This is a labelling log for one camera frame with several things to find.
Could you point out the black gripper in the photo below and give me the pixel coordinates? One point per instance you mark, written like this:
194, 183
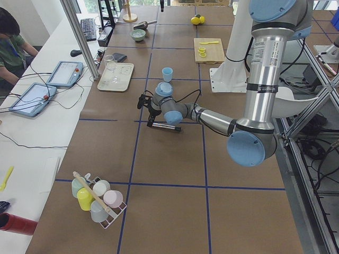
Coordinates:
154, 110

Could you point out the steel muddler black tip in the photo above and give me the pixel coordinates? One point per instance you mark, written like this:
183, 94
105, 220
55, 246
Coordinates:
166, 126

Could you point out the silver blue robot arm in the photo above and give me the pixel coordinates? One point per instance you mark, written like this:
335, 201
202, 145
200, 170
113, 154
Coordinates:
251, 138

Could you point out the light blue plastic cup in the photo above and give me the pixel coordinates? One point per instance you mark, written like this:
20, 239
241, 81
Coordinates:
167, 73

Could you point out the white cup on rack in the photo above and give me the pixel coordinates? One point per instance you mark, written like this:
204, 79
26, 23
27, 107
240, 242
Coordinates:
101, 187

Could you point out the pink cup on rack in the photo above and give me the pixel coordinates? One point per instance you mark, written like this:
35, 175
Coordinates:
113, 198

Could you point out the green cup on rack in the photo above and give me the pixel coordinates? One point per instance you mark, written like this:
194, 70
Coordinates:
75, 187

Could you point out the wooden cup tree stand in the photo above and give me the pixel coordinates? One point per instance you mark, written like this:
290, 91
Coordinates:
129, 17

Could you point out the yellow cup on rack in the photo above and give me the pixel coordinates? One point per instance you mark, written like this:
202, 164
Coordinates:
85, 199

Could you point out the grey cup on rack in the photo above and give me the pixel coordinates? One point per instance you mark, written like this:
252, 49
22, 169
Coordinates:
98, 214

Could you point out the cream bear tray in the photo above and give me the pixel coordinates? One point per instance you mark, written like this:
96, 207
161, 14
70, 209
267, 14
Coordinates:
123, 71

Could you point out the clear wine glass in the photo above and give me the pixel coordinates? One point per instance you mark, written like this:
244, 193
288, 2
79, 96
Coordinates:
111, 64

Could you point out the grey folded cloth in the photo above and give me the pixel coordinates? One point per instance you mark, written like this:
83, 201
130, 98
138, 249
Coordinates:
118, 57

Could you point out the green bowl of ice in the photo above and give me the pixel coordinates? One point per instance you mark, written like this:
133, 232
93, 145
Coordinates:
138, 35

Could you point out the bamboo cutting board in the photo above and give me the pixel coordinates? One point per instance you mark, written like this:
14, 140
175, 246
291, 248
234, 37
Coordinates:
215, 52

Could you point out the steel ice scoop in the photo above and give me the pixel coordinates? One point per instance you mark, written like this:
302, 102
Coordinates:
143, 25

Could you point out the far blue teach pendant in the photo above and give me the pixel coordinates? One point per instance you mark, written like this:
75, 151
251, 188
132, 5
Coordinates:
65, 74

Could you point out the blue teach pendant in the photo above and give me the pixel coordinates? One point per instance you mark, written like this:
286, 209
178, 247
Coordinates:
34, 100
65, 74

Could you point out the yellow plastic knife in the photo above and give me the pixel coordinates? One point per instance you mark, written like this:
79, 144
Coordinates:
209, 42

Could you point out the black computer mouse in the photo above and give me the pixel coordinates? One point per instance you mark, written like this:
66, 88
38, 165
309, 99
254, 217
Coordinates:
75, 53

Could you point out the black keyboard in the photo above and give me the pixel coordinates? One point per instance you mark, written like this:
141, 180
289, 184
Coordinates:
89, 29

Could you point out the near blue teach pendant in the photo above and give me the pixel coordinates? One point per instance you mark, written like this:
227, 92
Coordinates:
34, 100

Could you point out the white chair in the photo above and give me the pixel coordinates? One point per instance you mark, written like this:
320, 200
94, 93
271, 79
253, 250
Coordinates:
285, 105

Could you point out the person in green shirt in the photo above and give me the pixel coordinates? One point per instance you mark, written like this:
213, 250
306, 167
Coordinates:
16, 53

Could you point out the red bottle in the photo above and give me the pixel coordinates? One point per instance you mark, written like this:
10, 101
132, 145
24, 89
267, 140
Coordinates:
17, 224

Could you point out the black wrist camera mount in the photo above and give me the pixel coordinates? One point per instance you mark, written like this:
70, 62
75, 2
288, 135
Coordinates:
144, 101

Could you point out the white wire cup rack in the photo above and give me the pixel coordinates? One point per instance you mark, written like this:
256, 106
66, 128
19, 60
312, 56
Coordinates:
113, 213

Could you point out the aluminium frame post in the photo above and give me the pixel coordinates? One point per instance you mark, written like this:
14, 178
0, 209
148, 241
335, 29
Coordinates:
78, 33

